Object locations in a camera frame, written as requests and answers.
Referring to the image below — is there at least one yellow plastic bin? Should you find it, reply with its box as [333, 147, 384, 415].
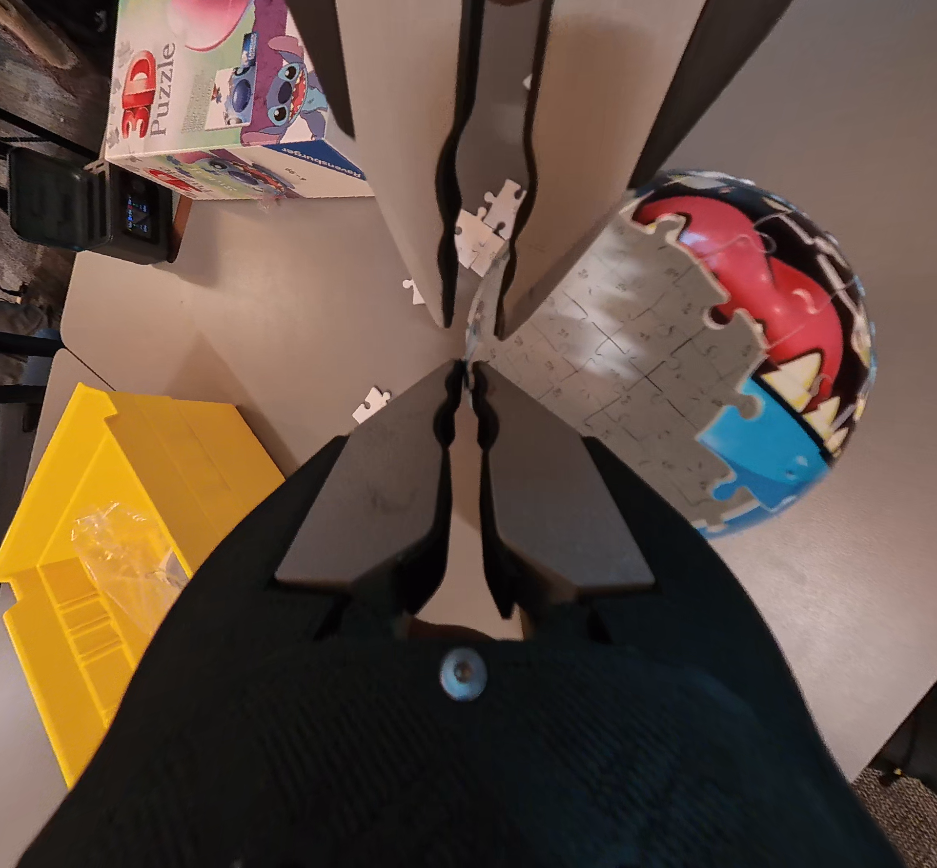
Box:
[0, 383, 286, 788]

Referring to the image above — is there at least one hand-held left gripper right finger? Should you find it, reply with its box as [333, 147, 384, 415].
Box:
[470, 361, 656, 623]

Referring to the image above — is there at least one cartoon printed puzzle box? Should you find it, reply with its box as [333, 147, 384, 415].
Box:
[104, 0, 374, 201]

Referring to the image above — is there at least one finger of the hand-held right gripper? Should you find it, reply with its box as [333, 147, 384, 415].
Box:
[326, 0, 486, 331]
[496, 0, 739, 342]

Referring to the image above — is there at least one black device with small screen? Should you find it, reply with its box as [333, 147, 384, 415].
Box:
[7, 146, 184, 265]

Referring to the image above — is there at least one blue puzzle ball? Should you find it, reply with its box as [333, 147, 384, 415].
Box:
[465, 168, 877, 539]

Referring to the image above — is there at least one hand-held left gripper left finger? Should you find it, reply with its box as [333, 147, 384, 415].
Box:
[277, 359, 468, 619]

